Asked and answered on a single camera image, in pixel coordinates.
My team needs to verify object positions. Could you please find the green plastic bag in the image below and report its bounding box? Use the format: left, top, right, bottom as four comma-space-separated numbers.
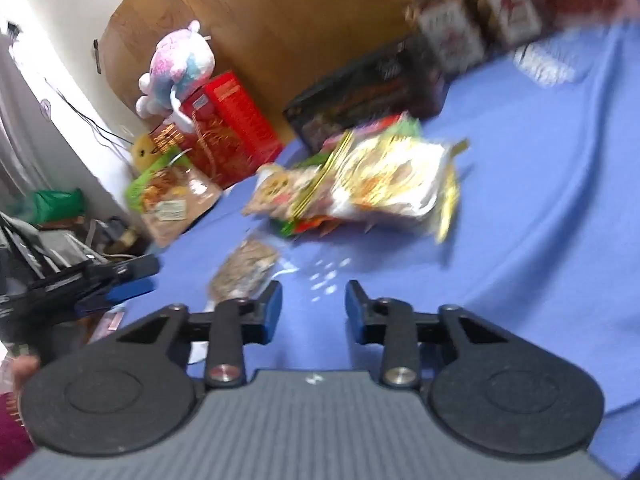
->
31, 188, 87, 225

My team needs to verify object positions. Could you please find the black printed box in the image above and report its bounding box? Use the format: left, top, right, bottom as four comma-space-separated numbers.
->
282, 35, 446, 153

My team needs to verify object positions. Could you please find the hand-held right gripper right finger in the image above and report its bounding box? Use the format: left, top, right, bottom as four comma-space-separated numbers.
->
345, 280, 507, 389

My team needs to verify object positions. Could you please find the wooden board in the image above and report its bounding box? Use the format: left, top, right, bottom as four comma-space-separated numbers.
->
97, 0, 451, 146

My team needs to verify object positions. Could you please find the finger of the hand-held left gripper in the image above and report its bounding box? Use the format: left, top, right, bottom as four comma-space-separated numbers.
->
74, 277, 155, 317
87, 254, 161, 281

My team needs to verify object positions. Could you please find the pastel plush toy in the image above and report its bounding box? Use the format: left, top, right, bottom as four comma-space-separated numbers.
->
135, 20, 218, 129

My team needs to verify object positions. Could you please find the red snack packet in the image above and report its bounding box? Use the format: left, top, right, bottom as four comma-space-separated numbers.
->
297, 216, 351, 237

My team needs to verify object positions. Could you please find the clear brown snack packet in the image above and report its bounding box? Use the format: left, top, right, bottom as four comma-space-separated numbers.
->
207, 239, 280, 308

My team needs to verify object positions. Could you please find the kraft paper snack bag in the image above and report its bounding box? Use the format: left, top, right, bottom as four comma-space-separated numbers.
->
125, 150, 223, 247

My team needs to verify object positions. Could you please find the blue printed cloth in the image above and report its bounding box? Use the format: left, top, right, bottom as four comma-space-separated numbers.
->
100, 15, 640, 478

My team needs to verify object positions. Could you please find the person's left forearm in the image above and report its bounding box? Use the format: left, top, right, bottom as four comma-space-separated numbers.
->
0, 392, 34, 461

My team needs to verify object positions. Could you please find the clear nut jar gold lid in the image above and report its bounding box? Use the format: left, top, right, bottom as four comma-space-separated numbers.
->
407, 0, 488, 78

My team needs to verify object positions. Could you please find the pink packet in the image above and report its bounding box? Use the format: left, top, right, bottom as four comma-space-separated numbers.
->
92, 310, 125, 342

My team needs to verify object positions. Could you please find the grey curtain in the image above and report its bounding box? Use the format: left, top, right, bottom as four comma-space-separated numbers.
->
0, 35, 101, 211

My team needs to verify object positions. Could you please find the yellow plush toy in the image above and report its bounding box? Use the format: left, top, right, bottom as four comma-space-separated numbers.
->
131, 132, 163, 170

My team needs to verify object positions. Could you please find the person's left hand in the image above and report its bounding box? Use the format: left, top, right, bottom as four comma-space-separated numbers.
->
11, 355, 42, 394

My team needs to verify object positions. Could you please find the grey cloth bag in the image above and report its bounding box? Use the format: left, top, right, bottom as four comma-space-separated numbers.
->
35, 227, 108, 268

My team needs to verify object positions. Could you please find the beige snack packet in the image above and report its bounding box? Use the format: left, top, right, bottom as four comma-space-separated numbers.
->
242, 164, 331, 221

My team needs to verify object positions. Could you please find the white yellow snack bag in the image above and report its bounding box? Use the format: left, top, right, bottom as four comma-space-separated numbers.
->
327, 132, 471, 246

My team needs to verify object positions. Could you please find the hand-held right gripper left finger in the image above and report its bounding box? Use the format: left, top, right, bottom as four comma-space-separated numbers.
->
116, 281, 283, 389

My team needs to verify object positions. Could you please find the red gold printed box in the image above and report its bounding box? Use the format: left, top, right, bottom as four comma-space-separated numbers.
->
150, 122, 185, 157

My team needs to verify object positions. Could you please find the black wall cable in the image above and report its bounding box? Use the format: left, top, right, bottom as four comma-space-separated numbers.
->
45, 77, 136, 153

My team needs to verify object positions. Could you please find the red gift bag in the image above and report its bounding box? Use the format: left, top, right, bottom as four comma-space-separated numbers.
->
180, 71, 285, 190

